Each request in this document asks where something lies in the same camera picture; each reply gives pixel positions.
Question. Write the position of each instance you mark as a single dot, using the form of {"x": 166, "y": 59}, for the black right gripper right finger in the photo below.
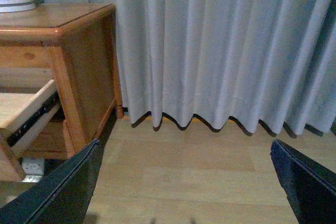
{"x": 309, "y": 186}

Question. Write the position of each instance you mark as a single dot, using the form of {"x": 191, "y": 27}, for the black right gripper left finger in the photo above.
{"x": 61, "y": 197}

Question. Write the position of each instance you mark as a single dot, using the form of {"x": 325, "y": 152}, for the wooden drawer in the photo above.
{"x": 53, "y": 142}
{"x": 23, "y": 117}

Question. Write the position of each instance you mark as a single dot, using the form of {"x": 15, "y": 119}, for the white floor power socket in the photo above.
{"x": 34, "y": 169}

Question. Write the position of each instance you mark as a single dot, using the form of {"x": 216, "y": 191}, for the wooden nightstand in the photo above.
{"x": 72, "y": 44}

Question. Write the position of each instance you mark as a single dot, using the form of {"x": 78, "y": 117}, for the grey curtain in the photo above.
{"x": 254, "y": 60}

